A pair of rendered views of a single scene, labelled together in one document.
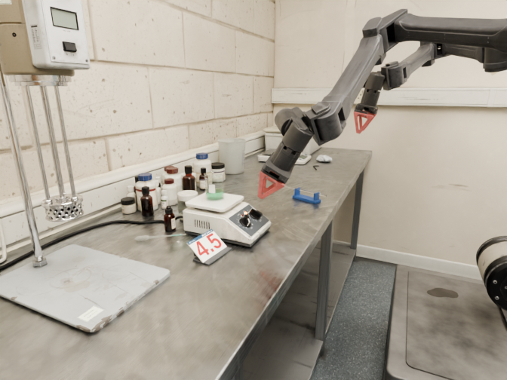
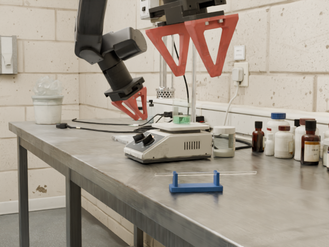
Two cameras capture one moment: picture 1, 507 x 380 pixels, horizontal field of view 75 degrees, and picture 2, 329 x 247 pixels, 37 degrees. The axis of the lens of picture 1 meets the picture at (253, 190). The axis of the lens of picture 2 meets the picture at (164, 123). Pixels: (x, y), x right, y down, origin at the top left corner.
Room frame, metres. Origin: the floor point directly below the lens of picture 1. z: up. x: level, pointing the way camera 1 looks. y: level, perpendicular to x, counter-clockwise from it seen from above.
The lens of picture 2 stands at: (1.64, -0.95, 0.97)
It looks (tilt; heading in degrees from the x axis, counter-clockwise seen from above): 6 degrees down; 129
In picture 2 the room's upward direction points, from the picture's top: straight up
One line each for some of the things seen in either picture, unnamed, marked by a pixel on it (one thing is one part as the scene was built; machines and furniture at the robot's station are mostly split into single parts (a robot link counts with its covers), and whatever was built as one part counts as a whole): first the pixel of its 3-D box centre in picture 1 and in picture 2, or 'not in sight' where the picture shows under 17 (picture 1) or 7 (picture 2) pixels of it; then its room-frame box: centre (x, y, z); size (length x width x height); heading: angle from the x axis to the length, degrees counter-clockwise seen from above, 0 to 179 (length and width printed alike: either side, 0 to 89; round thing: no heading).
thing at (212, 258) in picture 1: (210, 246); not in sight; (0.70, 0.10, 0.77); 0.09 x 0.06 x 0.04; 149
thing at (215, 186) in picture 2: (306, 194); (196, 181); (1.10, -0.18, 0.77); 0.10 x 0.03 x 0.04; 46
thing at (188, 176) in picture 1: (188, 181); (310, 142); (1.15, 0.23, 0.80); 0.04 x 0.04 x 0.11
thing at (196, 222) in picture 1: (224, 217); (171, 142); (0.83, 0.08, 0.79); 0.22 x 0.13 x 0.08; 65
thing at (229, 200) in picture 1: (215, 200); (179, 126); (0.84, 0.10, 0.83); 0.12 x 0.12 x 0.01; 65
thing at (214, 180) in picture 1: (214, 185); (182, 111); (0.85, 0.10, 0.87); 0.06 x 0.05 x 0.08; 17
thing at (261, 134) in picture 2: (146, 200); (258, 136); (0.95, 0.33, 0.79); 0.04 x 0.04 x 0.09
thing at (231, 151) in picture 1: (232, 155); not in sight; (1.52, 0.10, 0.82); 0.18 x 0.13 x 0.15; 170
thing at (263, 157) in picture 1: (284, 156); not in sight; (1.78, -0.17, 0.77); 0.26 x 0.19 x 0.05; 68
